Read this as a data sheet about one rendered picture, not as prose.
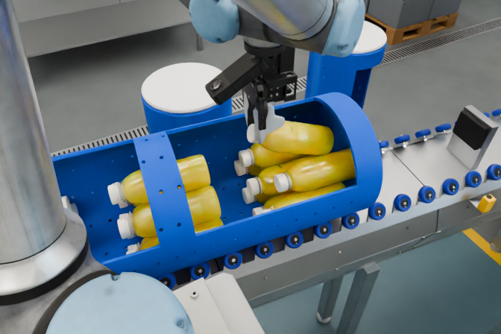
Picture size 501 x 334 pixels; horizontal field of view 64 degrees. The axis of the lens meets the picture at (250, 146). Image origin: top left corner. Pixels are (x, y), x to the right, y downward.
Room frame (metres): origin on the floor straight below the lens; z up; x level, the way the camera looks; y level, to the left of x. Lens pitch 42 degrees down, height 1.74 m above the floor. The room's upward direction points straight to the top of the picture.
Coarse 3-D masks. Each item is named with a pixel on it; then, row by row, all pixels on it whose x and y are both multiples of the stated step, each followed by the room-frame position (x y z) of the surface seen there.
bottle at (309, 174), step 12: (324, 156) 0.64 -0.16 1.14; (336, 156) 0.64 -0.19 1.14; (348, 156) 0.64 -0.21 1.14; (288, 168) 0.61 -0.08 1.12; (300, 168) 0.60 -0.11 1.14; (312, 168) 0.60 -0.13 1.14; (324, 168) 0.60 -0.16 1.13; (336, 168) 0.61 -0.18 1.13; (348, 168) 0.61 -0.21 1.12; (288, 180) 0.58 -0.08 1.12; (300, 180) 0.58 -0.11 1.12; (312, 180) 0.58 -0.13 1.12; (324, 180) 0.59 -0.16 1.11; (336, 180) 0.60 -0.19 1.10
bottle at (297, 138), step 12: (276, 132) 0.62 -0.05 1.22; (288, 132) 0.63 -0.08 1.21; (300, 132) 0.64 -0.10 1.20; (312, 132) 0.65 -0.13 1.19; (324, 132) 0.67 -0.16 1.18; (264, 144) 0.62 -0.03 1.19; (276, 144) 0.61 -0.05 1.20; (288, 144) 0.62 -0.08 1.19; (300, 144) 0.63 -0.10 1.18; (312, 144) 0.64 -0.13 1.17; (324, 144) 0.65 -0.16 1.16
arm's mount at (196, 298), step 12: (180, 288) 0.31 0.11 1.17; (192, 288) 0.31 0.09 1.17; (204, 288) 0.31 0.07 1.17; (180, 300) 0.29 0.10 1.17; (192, 300) 0.29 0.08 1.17; (204, 300) 0.29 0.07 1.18; (192, 312) 0.27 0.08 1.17; (204, 312) 0.27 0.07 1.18; (216, 312) 0.27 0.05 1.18; (192, 324) 0.25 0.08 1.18; (204, 324) 0.25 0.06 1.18; (216, 324) 0.25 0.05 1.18
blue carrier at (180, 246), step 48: (336, 96) 0.73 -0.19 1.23; (144, 144) 0.57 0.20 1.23; (192, 144) 0.71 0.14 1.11; (240, 144) 0.75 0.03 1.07; (336, 144) 0.73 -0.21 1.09; (96, 192) 0.62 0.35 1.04; (240, 192) 0.68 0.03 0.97; (336, 192) 0.54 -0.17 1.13; (96, 240) 0.54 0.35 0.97; (192, 240) 0.43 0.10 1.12; (240, 240) 0.46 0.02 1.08
